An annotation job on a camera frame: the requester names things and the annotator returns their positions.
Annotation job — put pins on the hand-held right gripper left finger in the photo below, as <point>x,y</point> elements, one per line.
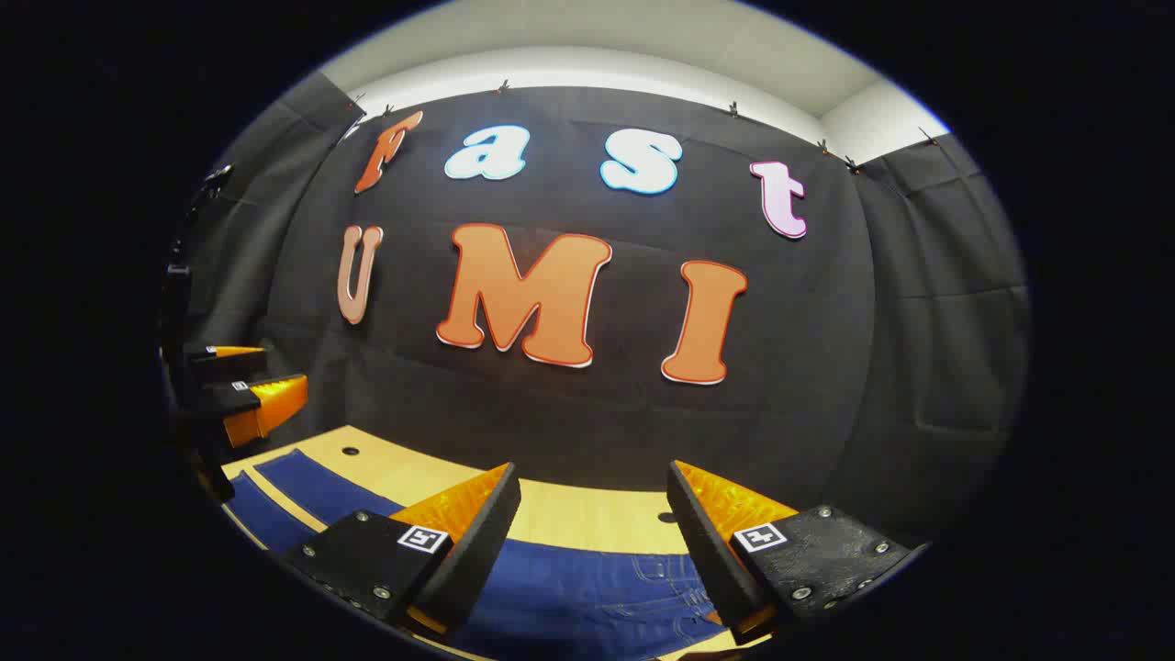
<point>477,551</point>

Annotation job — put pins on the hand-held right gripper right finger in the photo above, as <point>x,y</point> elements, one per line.
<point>707,551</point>

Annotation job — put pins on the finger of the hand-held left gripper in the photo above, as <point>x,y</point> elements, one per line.
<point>216,363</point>
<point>229,399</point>

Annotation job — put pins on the blue jeans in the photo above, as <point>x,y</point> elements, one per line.
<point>587,597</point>

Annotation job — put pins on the black backdrop cloth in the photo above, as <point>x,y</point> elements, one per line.
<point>826,367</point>

